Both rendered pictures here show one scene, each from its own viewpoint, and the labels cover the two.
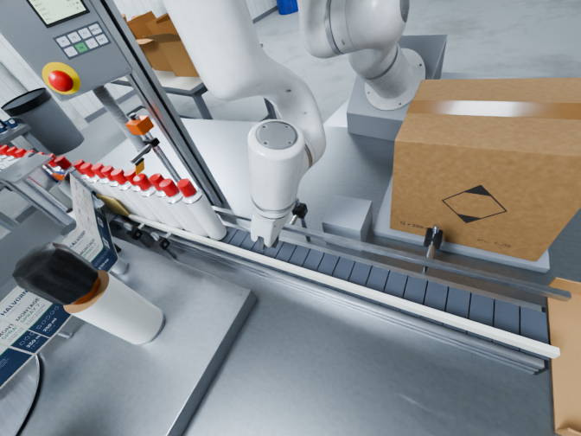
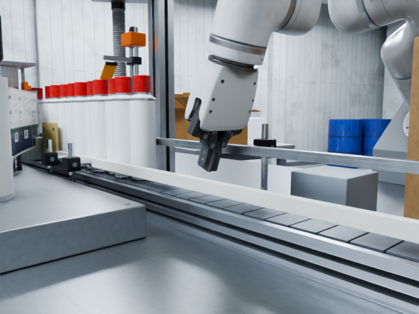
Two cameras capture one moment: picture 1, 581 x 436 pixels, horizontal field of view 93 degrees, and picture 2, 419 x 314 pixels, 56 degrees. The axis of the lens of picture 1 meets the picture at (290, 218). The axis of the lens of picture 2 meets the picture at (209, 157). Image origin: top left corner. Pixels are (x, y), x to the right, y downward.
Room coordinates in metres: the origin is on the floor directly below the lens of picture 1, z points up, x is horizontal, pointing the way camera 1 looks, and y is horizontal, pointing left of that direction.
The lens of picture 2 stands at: (-0.20, -0.02, 1.02)
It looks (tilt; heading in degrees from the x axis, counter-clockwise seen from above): 7 degrees down; 7
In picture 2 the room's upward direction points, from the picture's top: straight up
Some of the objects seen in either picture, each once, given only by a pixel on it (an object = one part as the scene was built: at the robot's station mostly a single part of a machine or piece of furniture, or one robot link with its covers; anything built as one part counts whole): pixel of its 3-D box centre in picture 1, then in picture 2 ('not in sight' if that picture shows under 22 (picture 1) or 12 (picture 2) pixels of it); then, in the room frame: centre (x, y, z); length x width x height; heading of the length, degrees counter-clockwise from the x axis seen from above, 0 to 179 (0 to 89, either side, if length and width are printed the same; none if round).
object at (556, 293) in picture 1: (276, 224); (224, 147); (0.45, 0.04, 0.95); 1.07 x 0.01 x 0.01; 49
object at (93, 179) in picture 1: (109, 189); (58, 123); (0.82, 0.53, 0.98); 0.05 x 0.05 x 0.20
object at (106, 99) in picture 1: (121, 118); (119, 46); (0.80, 0.34, 1.18); 0.04 x 0.04 x 0.21
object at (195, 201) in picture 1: (202, 211); (143, 128); (0.56, 0.21, 0.98); 0.05 x 0.05 x 0.20
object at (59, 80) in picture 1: (60, 80); not in sight; (0.67, 0.34, 1.32); 0.04 x 0.03 x 0.04; 104
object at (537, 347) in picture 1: (267, 260); (190, 182); (0.40, 0.09, 0.90); 1.07 x 0.01 x 0.02; 49
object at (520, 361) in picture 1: (200, 234); (120, 185); (0.61, 0.28, 0.85); 1.65 x 0.11 x 0.05; 49
